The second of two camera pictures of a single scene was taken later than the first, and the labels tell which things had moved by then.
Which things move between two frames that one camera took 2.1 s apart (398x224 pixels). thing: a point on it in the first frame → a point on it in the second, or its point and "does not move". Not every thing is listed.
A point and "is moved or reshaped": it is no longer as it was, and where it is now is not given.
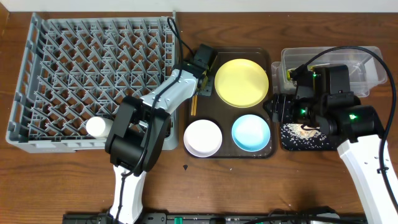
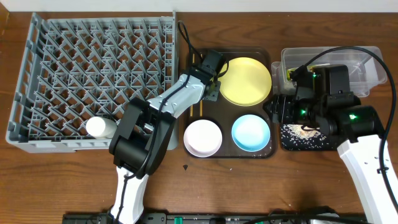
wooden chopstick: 194,104 is moved or reshaped
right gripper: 283,104 does not move
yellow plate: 241,83 does not move
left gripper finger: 205,86 → 212,90
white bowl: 203,138 does not move
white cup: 99,127 does not move
